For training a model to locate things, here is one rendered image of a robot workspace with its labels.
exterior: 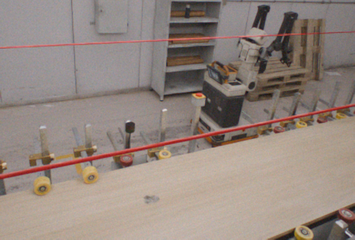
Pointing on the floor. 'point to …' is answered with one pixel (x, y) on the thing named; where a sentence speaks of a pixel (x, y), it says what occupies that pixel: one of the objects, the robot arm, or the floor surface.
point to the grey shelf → (169, 23)
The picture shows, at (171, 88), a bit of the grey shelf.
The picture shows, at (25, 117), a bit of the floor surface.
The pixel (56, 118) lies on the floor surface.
